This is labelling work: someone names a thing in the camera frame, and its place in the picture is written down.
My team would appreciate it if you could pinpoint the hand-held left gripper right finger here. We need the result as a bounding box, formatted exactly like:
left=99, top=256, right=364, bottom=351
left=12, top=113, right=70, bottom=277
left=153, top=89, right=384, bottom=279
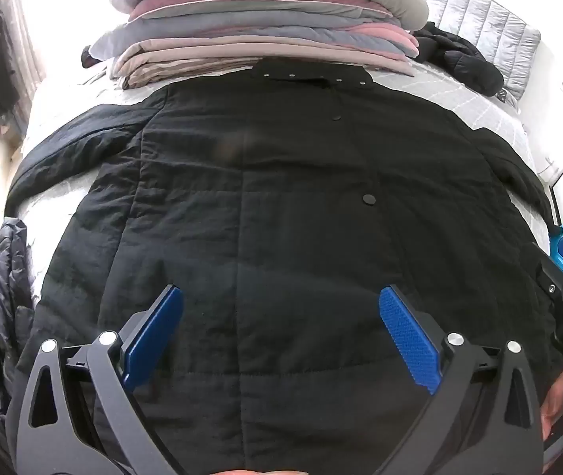
left=375, top=284, right=544, bottom=475

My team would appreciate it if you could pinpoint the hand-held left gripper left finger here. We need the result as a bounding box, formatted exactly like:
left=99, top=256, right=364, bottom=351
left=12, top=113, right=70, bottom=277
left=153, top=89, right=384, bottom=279
left=7, top=284, right=186, bottom=475

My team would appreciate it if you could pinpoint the black quilted coat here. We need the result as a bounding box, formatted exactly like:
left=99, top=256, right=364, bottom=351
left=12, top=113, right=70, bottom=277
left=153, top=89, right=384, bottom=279
left=7, top=58, right=563, bottom=475

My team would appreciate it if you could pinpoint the grey quilted bedspread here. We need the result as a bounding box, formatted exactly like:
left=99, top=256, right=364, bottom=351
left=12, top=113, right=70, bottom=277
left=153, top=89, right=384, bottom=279
left=14, top=57, right=557, bottom=317

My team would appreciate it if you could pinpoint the black puffer jacket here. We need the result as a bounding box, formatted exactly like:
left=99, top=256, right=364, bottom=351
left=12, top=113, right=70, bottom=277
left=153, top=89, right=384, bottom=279
left=413, top=21, right=505, bottom=97

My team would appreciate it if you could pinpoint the grey padded headboard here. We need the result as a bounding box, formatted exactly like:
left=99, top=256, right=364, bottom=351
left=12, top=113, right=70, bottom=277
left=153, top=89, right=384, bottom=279
left=393, top=0, right=542, bottom=105

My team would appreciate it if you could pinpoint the beige folded blanket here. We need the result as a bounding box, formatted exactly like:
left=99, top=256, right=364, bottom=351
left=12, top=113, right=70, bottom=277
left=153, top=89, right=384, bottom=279
left=110, top=34, right=411, bottom=90

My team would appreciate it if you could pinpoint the grey folded blanket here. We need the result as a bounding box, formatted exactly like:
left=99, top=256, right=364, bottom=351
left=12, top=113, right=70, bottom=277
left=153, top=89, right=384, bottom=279
left=88, top=12, right=420, bottom=60

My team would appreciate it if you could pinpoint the beige curtain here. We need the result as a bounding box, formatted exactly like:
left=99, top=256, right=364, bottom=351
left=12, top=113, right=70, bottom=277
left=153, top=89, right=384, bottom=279
left=0, top=0, right=49, bottom=110

